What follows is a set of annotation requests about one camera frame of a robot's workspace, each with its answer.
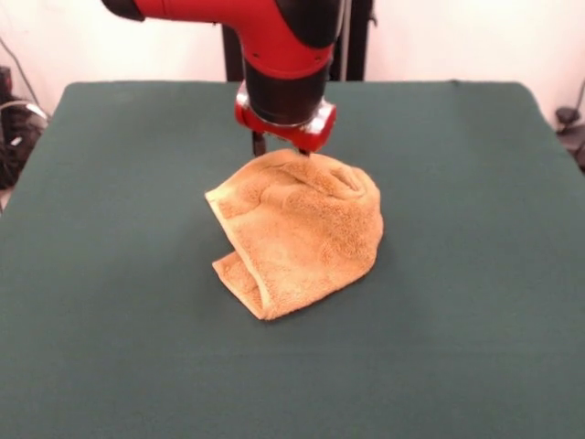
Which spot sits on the black rounded floor base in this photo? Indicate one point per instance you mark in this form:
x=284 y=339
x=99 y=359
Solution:
x=18 y=151
x=567 y=116

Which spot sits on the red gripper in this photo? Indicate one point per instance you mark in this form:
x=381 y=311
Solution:
x=315 y=137

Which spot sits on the tan terry towel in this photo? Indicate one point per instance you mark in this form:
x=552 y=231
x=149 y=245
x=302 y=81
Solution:
x=311 y=238

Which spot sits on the small black box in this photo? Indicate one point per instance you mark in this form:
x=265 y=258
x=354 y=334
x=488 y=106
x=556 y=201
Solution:
x=4 y=82

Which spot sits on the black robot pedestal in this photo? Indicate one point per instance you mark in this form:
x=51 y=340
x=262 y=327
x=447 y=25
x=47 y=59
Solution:
x=356 y=46

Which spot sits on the dark green table cloth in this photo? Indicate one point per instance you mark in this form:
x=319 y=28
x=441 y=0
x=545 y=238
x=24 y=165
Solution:
x=114 y=274

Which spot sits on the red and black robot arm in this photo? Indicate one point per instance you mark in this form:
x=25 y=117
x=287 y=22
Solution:
x=283 y=41

